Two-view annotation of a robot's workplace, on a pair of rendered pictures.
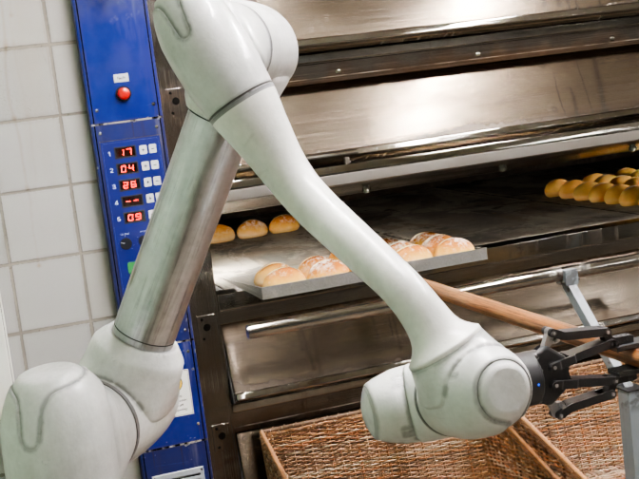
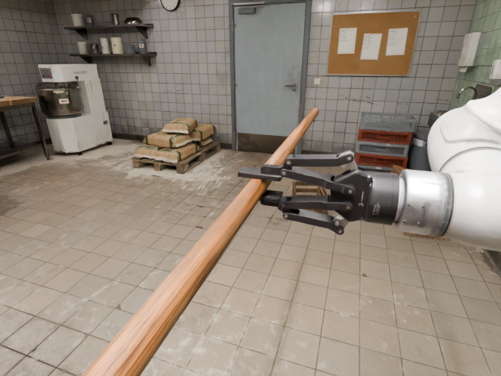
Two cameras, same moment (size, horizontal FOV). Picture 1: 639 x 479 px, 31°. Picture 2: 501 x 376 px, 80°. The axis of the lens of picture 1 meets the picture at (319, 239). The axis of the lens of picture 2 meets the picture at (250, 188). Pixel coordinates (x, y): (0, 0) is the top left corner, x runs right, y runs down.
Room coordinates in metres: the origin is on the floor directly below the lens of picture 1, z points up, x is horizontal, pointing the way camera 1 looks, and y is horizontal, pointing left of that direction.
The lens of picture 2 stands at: (1.97, -0.18, 1.38)
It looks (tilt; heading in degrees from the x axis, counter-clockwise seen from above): 23 degrees down; 216
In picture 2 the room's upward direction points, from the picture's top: straight up
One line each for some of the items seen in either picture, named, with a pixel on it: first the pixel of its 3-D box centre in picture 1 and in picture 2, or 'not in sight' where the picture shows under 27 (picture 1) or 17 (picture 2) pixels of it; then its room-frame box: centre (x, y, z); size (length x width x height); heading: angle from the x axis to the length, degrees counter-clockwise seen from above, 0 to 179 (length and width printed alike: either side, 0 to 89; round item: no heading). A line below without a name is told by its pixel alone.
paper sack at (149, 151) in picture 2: not in sight; (156, 148); (-0.61, -3.67, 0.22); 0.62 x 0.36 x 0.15; 22
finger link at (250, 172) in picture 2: (631, 343); (261, 173); (1.60, -0.43, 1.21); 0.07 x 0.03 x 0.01; 108
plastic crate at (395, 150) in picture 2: not in sight; (381, 145); (-2.03, -0.99, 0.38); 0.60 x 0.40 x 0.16; 105
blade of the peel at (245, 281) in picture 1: (350, 263); not in sight; (2.72, -0.07, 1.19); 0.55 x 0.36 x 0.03; 108
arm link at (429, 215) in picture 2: not in sight; (416, 201); (1.53, -0.21, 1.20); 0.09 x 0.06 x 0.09; 18
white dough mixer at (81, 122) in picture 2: not in sight; (72, 109); (-0.31, -5.27, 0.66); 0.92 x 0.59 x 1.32; 17
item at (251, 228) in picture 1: (252, 228); not in sight; (3.56, 0.20, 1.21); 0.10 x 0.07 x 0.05; 107
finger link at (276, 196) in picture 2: (634, 368); (260, 195); (1.60, -0.43, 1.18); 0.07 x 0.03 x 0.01; 108
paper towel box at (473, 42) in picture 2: not in sight; (470, 53); (-2.20, -0.31, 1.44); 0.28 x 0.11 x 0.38; 17
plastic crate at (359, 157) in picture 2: not in sight; (379, 156); (-2.03, -0.98, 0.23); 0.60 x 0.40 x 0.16; 107
